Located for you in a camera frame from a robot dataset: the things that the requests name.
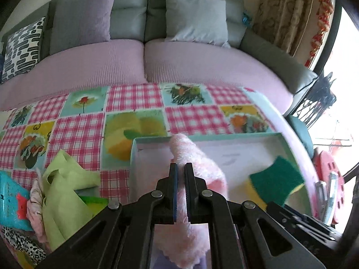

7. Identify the red hanging decoration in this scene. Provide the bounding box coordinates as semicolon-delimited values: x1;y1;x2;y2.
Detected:
305;0;334;68

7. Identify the pink sofa seat cover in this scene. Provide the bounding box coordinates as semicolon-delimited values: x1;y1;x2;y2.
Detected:
1;39;293;114

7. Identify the leopard print scrunchie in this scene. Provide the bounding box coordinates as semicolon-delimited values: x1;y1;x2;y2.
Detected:
1;226;46;265

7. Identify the light green cloth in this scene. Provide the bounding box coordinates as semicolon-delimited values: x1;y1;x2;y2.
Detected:
42;149;100;251

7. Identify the black wire basket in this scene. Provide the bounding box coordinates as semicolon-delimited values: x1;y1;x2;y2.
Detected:
293;72;337;129

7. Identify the pink patterned cloth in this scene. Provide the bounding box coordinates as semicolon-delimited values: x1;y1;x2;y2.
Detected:
26;168;48;245

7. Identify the teal shallow cardboard box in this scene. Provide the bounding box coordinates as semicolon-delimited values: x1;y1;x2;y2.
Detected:
128;133;298;203

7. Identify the purple cushion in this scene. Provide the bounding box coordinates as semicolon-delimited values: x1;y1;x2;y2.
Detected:
49;0;114;55

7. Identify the grey sofa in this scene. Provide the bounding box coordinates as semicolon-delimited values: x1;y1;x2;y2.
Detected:
1;0;318;113

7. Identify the beige patterned curtain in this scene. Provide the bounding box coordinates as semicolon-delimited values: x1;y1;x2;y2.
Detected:
252;0;313;56

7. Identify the pink fluffy towel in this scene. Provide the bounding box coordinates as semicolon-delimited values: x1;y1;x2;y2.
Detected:
153;134;228;268

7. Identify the colourful checked tablecloth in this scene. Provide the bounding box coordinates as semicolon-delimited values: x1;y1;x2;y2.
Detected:
0;82;321;269

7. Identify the teal plastic toy case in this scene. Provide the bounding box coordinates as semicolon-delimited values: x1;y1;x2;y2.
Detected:
0;171;33;231

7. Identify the green yellow scrub sponge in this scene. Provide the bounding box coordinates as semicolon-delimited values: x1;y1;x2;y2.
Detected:
245;156;305;211

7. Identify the red perforated stool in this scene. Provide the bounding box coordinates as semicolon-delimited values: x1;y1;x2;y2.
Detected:
313;151;344;225

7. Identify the green tissue pack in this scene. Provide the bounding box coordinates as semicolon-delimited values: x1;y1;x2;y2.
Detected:
75;188;109;216

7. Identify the teal round seat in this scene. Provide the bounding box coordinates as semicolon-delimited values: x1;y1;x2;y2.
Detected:
285;115;314;159

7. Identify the black white patterned cushion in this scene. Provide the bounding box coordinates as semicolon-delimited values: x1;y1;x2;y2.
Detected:
1;17;45;83

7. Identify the light grey cushion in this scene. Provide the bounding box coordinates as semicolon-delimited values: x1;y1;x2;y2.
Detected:
166;0;230;48

